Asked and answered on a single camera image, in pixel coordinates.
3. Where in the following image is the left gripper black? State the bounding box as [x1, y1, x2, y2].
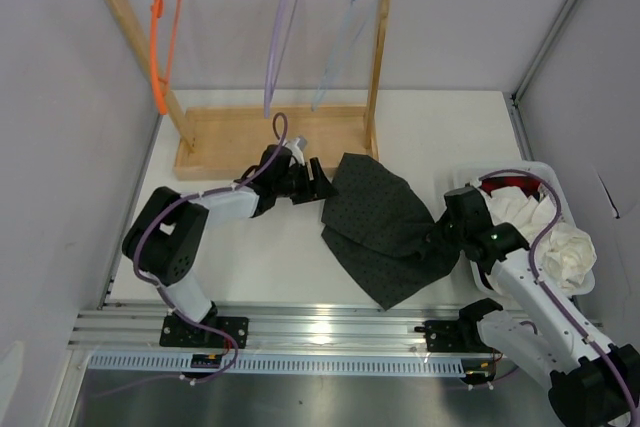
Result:
[274, 158, 338, 206]

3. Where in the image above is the dark grey dotted skirt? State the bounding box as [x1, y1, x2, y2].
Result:
[321, 153, 459, 311]

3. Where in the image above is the light blue wire hanger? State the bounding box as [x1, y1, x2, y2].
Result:
[311, 0, 372, 112]

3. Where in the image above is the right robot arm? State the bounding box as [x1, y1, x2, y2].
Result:
[441, 186, 639, 426]

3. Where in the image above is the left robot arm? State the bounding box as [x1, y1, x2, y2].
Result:
[122, 141, 338, 347]

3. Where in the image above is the orange plastic hanger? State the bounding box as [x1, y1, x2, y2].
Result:
[137, 0, 187, 115]

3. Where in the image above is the purple plastic hanger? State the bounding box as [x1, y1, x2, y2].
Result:
[263, 0, 299, 119]

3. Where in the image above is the white plastic basket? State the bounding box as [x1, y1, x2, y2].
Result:
[452, 160, 597, 296]

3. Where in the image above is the red plaid cloth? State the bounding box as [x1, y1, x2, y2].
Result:
[481, 175, 542, 201]

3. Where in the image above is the wooden clothes rack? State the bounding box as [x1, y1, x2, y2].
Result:
[84, 0, 399, 182]

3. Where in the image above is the white crumpled cloth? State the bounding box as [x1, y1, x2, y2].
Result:
[483, 187, 597, 296]

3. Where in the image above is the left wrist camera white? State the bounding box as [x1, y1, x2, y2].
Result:
[284, 136, 307, 165]

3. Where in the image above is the white slotted cable duct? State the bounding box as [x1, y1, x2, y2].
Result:
[88, 351, 465, 378]

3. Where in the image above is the aluminium mounting rail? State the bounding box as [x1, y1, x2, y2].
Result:
[67, 301, 460, 357]

